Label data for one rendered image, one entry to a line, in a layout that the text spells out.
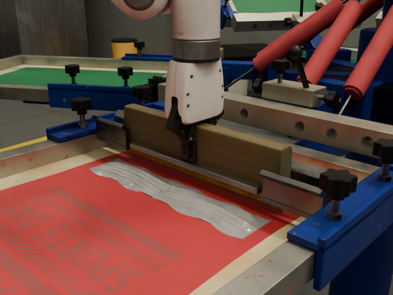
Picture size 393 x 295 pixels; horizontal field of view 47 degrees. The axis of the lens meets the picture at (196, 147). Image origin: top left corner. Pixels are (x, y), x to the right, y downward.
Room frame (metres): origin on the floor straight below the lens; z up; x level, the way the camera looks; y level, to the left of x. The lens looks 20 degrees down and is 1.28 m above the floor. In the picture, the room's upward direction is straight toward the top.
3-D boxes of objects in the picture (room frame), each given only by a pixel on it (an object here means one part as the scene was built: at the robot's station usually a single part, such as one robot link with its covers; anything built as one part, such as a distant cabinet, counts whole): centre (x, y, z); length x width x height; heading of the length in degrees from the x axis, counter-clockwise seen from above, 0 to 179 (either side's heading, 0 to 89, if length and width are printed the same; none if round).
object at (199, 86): (0.72, 0.00, 1.12); 0.10 x 0.08 x 0.11; 137
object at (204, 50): (0.73, 0.00, 1.18); 0.09 x 0.07 x 0.03; 137
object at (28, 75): (1.55, 0.30, 1.05); 1.08 x 0.61 x 0.23; 77
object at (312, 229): (0.56, -0.23, 0.97); 0.30 x 0.05 x 0.07; 137
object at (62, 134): (0.94, 0.18, 0.97); 0.30 x 0.05 x 0.07; 137
